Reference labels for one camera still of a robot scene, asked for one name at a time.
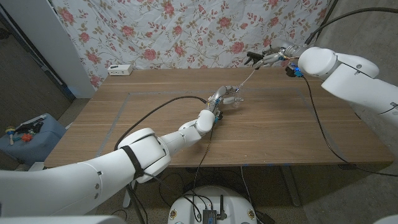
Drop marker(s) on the black pump head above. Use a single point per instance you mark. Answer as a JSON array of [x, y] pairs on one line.
[[253, 56]]

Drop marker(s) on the clear plastic dispenser bottle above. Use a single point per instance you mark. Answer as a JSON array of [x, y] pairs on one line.
[[237, 104]]

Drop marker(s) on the black backdrop pole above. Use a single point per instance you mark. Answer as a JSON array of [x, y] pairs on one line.
[[326, 15]]

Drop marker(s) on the white flat stick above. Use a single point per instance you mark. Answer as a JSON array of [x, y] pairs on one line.
[[34, 119]]

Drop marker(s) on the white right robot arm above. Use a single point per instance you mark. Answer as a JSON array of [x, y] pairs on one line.
[[351, 81]]

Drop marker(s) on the blue storage box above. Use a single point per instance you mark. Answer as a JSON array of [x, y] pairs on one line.
[[40, 146]]

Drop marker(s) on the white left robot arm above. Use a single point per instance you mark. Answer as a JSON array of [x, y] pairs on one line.
[[174, 140]]

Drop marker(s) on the black toy pieces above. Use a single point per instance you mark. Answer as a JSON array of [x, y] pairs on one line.
[[34, 127]]

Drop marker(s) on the grey table leg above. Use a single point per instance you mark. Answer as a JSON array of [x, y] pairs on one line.
[[290, 186]]

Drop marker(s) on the orange toy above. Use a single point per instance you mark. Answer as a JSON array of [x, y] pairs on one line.
[[26, 137]]

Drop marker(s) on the floral backdrop cloth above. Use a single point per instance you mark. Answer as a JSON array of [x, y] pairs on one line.
[[192, 31]]

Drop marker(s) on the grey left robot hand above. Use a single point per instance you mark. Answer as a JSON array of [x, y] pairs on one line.
[[219, 95]]

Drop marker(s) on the white mat with yellow print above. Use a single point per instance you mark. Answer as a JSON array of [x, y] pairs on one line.
[[35, 167]]

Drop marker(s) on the grey computer box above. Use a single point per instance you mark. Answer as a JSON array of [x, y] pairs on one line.
[[209, 216]]

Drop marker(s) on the black antenna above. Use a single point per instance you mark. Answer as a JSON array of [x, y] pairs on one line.
[[222, 207]]

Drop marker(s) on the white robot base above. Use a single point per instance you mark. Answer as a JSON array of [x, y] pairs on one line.
[[192, 205]]

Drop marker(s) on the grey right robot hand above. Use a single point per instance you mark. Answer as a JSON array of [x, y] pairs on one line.
[[289, 49]]

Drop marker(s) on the wooden toy mallet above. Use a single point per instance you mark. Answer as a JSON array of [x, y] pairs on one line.
[[10, 130]]

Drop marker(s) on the white power strip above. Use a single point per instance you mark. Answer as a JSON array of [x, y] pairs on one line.
[[119, 70]]

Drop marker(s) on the white table leg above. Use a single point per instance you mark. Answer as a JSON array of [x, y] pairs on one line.
[[127, 200]]

